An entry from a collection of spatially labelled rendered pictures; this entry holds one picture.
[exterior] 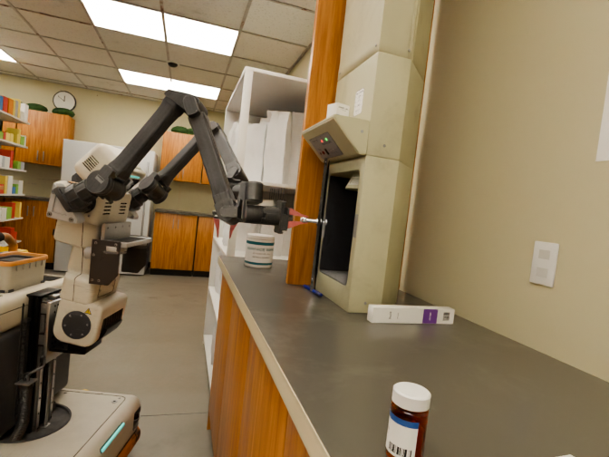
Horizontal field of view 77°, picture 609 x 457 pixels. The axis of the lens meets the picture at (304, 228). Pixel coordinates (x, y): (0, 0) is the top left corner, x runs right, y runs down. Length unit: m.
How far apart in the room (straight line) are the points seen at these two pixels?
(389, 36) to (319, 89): 0.38
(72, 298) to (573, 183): 1.61
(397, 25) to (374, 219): 0.57
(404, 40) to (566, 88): 0.45
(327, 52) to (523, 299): 1.08
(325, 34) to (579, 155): 0.95
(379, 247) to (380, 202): 0.14
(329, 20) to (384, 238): 0.86
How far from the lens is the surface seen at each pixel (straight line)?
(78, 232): 1.63
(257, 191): 1.18
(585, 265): 1.14
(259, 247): 1.77
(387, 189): 1.19
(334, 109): 1.25
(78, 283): 1.62
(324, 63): 1.58
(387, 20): 1.29
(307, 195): 1.48
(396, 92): 1.24
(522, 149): 1.32
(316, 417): 0.62
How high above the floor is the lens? 1.24
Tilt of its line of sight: 3 degrees down
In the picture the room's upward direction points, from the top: 6 degrees clockwise
